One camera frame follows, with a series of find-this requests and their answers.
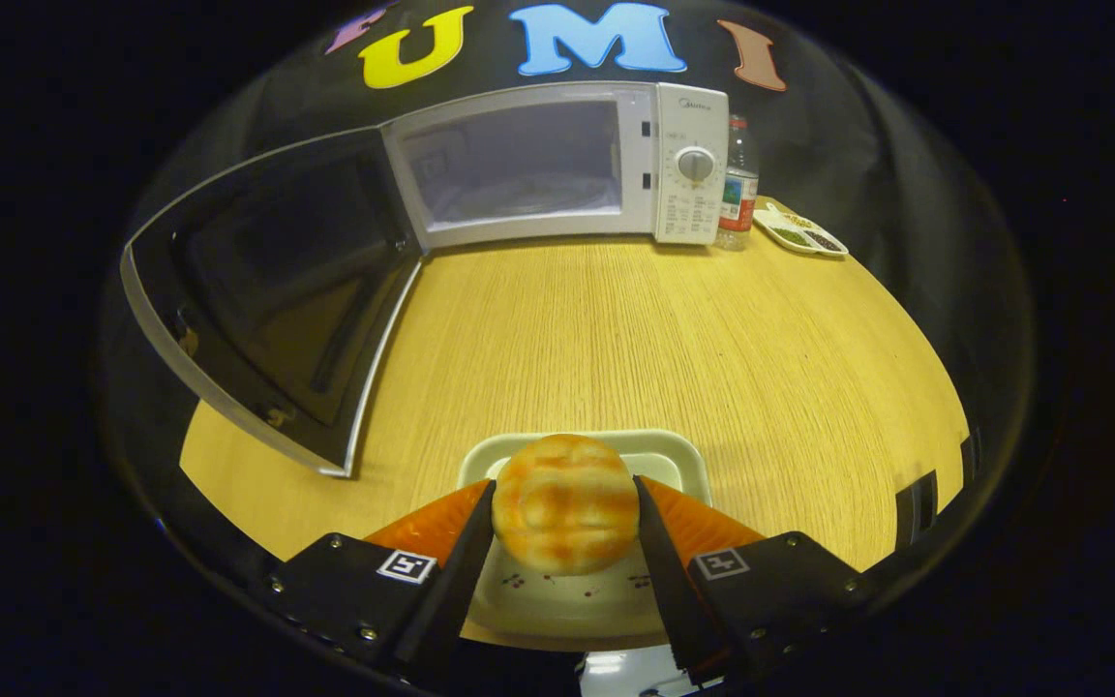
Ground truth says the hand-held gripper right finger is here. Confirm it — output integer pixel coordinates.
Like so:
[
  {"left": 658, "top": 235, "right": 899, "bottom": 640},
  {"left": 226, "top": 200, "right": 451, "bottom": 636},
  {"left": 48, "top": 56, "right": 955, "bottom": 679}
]
[{"left": 633, "top": 474, "right": 873, "bottom": 683}]

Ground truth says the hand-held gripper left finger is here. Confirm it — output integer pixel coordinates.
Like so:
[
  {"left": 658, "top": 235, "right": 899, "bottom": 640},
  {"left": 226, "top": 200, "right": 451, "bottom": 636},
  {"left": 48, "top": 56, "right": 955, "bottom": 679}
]
[{"left": 262, "top": 479, "right": 498, "bottom": 683}]

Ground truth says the round bread bun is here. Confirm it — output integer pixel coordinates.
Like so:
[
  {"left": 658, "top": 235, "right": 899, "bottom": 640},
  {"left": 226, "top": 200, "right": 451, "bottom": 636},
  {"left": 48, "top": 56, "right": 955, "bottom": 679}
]
[{"left": 492, "top": 434, "right": 641, "bottom": 574}]

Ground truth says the white microwave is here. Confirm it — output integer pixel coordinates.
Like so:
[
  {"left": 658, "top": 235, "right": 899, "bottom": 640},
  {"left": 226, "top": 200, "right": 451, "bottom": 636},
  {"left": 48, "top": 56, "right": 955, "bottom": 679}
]
[{"left": 120, "top": 81, "right": 731, "bottom": 478}]

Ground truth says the cream rectangular plate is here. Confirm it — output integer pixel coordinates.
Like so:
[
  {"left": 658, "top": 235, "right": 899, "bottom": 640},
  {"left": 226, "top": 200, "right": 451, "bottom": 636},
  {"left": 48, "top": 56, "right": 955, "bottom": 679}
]
[{"left": 458, "top": 429, "right": 713, "bottom": 640}]

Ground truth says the black object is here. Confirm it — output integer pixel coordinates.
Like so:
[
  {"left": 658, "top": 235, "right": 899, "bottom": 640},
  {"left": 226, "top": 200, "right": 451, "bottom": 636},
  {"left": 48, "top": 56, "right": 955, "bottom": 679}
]
[{"left": 894, "top": 471, "right": 938, "bottom": 553}]

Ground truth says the white divided bean dish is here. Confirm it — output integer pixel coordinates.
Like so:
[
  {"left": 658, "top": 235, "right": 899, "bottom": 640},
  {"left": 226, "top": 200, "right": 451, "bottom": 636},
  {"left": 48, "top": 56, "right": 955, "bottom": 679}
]
[{"left": 753, "top": 198, "right": 850, "bottom": 258}]

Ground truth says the clear plastic water bottle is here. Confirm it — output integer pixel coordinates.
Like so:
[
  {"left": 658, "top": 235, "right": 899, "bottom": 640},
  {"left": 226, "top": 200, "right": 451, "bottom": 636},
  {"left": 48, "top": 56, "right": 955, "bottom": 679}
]
[{"left": 715, "top": 114, "right": 760, "bottom": 251}]

